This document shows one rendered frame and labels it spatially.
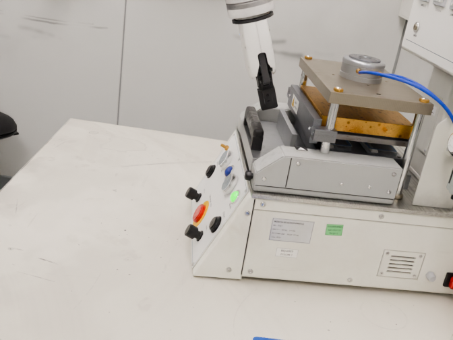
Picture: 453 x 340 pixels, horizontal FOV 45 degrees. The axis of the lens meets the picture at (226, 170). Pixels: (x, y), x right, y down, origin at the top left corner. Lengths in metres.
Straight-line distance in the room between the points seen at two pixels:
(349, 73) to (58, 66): 1.78
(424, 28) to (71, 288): 0.81
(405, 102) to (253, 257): 0.37
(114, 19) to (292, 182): 1.70
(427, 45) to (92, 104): 1.79
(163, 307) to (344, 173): 0.37
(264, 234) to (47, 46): 1.82
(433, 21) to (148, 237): 0.69
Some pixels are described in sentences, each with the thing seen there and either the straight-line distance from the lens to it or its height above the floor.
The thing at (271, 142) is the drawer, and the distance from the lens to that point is 1.06.
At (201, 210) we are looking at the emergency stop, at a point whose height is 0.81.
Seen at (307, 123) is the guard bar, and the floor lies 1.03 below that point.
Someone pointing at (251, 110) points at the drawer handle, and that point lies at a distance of 1.09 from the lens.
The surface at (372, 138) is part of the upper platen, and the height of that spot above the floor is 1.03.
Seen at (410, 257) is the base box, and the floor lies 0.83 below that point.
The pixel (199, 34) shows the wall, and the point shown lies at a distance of 2.46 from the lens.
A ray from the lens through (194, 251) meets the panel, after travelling 1.06.
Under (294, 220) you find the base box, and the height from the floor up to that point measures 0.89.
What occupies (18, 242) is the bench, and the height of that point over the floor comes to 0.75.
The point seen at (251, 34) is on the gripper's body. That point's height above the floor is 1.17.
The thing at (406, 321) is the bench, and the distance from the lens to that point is 1.04.
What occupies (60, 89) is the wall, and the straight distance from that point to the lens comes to 2.64.
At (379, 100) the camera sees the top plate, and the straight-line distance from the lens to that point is 0.95.
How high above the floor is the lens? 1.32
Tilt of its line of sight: 23 degrees down
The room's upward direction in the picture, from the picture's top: 9 degrees clockwise
